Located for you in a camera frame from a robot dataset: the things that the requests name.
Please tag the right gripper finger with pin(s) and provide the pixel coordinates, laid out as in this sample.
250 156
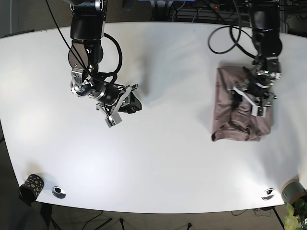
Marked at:
133 106

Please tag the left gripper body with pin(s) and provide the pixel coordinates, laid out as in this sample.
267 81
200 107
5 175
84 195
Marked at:
256 89

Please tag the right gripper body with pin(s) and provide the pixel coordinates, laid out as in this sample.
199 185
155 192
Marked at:
114 103

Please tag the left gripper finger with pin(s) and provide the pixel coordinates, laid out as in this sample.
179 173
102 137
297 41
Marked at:
236 99

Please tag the dusty pink T-shirt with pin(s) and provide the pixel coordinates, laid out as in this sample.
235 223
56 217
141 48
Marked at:
235 123

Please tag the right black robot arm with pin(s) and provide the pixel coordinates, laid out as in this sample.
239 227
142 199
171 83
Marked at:
85 54

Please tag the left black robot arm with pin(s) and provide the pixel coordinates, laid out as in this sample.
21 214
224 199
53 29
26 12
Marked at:
264 18

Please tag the left metal table grommet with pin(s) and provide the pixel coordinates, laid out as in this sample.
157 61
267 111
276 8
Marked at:
58 192

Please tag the metal table grommet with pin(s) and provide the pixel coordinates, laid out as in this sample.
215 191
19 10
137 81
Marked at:
268 194
58 192

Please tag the right metal table grommet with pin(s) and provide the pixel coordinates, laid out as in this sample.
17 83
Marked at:
268 194

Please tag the grey plant pot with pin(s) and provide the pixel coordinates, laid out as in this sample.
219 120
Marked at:
292 191

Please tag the black floral cup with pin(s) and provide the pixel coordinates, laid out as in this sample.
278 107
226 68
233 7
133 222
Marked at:
31 188

